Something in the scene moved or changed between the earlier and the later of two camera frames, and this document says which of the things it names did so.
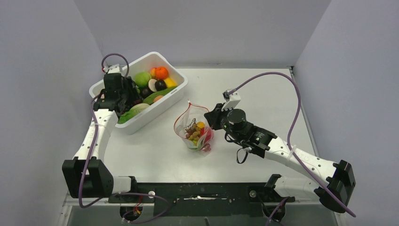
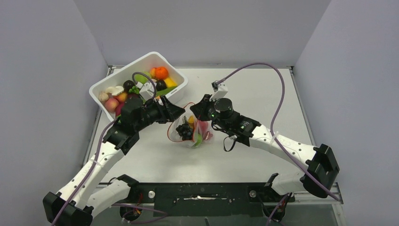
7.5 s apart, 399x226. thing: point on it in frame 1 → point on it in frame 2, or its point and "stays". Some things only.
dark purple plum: (160, 84) stays
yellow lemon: (170, 83) stays
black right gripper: (214, 117) → (200, 109)
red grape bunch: (206, 147) → (208, 135)
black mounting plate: (207, 199) stays
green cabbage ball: (142, 79) stays
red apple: (207, 133) → (203, 126)
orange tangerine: (161, 73) stays
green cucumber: (150, 98) stays
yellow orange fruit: (201, 124) → (191, 121)
